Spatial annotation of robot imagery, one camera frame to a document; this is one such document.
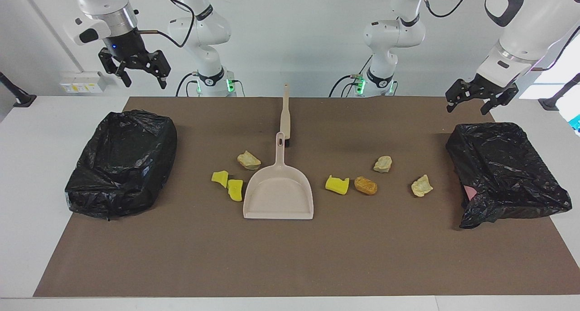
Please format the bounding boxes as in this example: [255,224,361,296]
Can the pale yellow foam chunk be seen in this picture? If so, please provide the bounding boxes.
[411,175,434,198]

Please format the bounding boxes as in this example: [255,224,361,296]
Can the orange brown sponge chunk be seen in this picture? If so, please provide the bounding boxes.
[354,176,378,196]

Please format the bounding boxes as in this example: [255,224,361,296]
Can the beige tan foam chunk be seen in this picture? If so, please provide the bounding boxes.
[237,151,262,171]

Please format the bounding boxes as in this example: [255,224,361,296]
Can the beige hand brush black bristles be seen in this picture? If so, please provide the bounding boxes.
[280,84,293,147]

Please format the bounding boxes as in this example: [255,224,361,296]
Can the long yellow sponge piece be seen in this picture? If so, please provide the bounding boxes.
[227,179,244,202]

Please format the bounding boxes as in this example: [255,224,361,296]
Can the large yellow sponge chunk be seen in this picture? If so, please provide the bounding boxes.
[325,175,350,195]

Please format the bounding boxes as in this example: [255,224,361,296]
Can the beige plastic dustpan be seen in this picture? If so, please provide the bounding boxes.
[243,132,314,220]

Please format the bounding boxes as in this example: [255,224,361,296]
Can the black bag lined pink bin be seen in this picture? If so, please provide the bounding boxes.
[445,122,573,230]

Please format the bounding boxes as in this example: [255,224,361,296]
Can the black stand foot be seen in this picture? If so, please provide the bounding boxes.
[538,73,580,111]
[0,72,37,107]

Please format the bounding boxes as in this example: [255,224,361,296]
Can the brown table mat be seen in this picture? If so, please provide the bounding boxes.
[33,97,580,298]

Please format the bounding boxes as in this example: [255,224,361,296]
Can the black right base cable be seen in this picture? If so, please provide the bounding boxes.
[175,72,201,97]

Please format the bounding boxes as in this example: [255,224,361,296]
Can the black base cable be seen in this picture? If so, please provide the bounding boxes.
[175,72,201,97]
[329,53,374,97]

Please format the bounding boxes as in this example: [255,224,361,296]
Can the white wall socket box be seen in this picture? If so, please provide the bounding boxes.
[59,72,107,94]

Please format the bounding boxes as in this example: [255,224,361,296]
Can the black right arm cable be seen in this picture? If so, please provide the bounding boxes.
[136,0,196,49]

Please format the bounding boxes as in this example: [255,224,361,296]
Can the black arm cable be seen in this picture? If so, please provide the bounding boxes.
[136,0,196,49]
[419,0,580,72]

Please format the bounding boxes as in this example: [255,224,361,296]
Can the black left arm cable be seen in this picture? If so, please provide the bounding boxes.
[419,0,580,72]

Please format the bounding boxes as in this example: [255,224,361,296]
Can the black left base cable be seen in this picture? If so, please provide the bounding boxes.
[329,53,374,97]

